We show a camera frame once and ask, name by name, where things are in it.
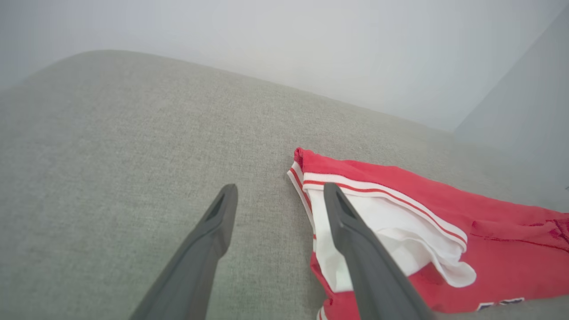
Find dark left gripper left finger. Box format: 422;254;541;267
128;184;239;320

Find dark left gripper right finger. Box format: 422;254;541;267
323;182;435;320

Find red and white jersey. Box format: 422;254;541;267
286;147;569;320

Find grey partition panel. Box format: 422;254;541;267
453;7;569;209

